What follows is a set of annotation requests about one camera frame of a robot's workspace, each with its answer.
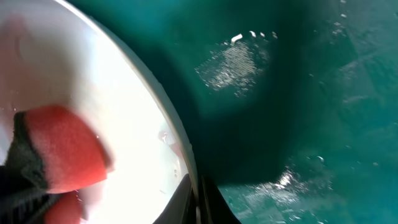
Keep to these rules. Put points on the teal plastic tray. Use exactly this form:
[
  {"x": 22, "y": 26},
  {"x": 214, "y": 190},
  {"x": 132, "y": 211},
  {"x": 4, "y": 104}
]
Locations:
[{"x": 290, "y": 106}]

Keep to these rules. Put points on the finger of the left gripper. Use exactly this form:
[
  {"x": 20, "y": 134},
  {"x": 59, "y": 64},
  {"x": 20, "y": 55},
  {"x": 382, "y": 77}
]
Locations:
[{"x": 21, "y": 202}]

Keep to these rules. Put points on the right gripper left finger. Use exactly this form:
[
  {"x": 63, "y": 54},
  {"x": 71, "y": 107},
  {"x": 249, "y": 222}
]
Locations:
[{"x": 181, "y": 208}]

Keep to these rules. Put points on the red green sponge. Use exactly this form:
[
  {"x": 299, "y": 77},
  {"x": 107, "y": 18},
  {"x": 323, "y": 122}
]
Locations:
[{"x": 58, "y": 153}]

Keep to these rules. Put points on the light blue plate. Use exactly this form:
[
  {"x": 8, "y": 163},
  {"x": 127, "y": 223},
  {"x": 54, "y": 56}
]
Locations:
[{"x": 53, "y": 54}]

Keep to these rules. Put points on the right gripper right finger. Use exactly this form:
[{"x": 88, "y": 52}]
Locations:
[{"x": 213, "y": 207}]

